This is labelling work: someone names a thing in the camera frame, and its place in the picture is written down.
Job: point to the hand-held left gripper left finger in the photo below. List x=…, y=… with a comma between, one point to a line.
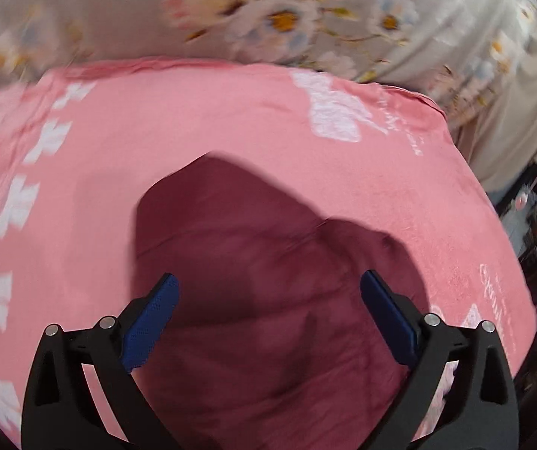
x=149, y=321

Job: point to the maroon quilted down jacket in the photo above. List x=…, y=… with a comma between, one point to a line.
x=268, y=300

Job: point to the grey floral bed sheet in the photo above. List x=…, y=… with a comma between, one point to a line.
x=390, y=28

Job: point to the pink printed blanket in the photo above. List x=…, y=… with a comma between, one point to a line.
x=109, y=159

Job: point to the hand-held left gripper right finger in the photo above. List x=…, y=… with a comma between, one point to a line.
x=390, y=318

